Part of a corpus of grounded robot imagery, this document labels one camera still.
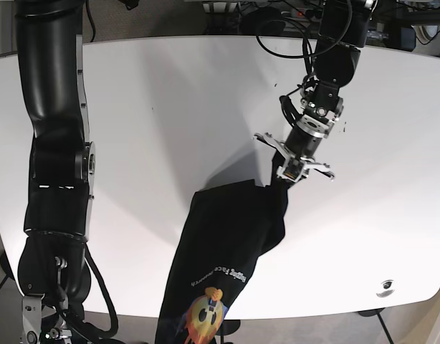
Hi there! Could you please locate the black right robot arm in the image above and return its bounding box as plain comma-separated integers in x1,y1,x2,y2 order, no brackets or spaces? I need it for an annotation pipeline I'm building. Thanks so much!
16,1,118,343

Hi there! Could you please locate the black printed T-shirt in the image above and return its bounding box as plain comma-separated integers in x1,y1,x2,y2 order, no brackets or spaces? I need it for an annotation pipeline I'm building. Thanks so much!
154,152,291,344

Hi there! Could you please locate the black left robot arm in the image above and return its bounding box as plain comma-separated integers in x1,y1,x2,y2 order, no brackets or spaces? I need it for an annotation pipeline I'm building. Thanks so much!
254,1,377,186

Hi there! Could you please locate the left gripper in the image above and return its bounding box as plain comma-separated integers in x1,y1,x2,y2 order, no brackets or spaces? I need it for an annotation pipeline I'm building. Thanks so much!
254,133,335,183

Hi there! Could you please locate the front black table foot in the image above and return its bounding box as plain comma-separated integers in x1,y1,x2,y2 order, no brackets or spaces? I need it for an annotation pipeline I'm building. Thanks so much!
216,320,241,336

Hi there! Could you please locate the right chrome table grommet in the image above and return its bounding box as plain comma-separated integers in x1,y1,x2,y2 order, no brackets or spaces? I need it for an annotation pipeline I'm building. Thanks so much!
376,279,396,298

